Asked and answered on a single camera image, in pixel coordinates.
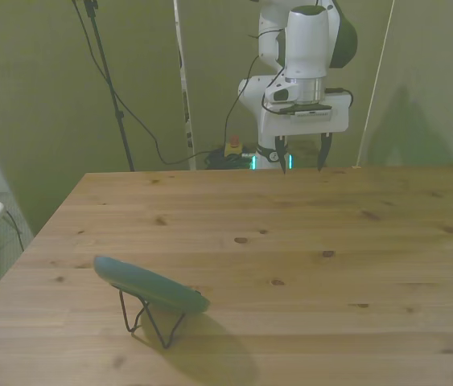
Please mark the white vertical partition strip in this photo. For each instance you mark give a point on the white vertical partition strip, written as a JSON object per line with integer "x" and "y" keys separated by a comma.
{"x": 184, "y": 80}

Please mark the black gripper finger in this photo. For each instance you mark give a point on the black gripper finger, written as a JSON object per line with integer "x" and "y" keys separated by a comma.
{"x": 281, "y": 153}
{"x": 325, "y": 150}

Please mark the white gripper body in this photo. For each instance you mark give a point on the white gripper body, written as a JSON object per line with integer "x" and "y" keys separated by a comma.
{"x": 338, "y": 116}

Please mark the yellow emergency stop button box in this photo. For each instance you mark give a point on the yellow emergency stop button box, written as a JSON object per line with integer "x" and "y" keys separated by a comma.
{"x": 233, "y": 147}

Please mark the teal round plate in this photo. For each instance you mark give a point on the teal round plate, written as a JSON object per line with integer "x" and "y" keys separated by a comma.
{"x": 151, "y": 286}

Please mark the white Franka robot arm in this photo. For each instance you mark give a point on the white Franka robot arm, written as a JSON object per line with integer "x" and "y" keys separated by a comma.
{"x": 305, "y": 44}

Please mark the brown wooden box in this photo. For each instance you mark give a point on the brown wooden box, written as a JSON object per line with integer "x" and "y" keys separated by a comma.
{"x": 304, "y": 154}

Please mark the black tripod pole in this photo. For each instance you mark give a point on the black tripod pole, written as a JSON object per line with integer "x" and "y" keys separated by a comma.
{"x": 108, "y": 80}

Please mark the grey wrist camera bar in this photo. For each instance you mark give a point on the grey wrist camera bar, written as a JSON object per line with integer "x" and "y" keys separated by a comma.
{"x": 314, "y": 113}

